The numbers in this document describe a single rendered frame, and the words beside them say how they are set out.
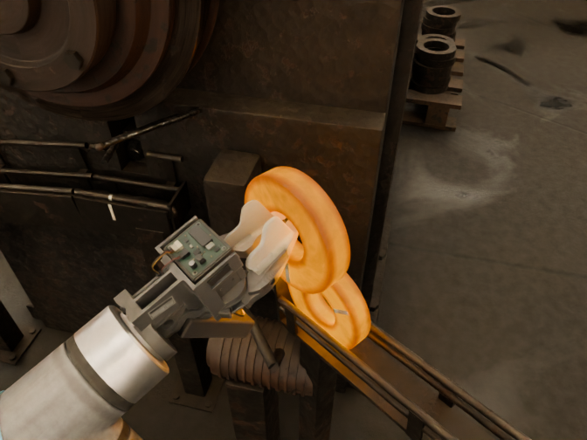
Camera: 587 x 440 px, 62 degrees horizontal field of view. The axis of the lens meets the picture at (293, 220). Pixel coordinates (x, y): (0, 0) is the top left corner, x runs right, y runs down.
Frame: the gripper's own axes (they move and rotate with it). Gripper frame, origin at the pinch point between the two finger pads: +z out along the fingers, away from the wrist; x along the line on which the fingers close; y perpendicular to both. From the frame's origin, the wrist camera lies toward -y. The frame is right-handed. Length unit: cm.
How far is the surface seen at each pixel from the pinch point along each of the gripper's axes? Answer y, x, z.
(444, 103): -120, 77, 134
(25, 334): -79, 89, -57
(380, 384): -22.9, -13.8, -2.9
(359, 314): -19.2, -6.2, 1.6
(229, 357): -38.8, 13.2, -15.3
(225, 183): -14.1, 24.3, 2.6
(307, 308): -25.3, 3.0, -1.5
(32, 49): 13.7, 38.2, -8.4
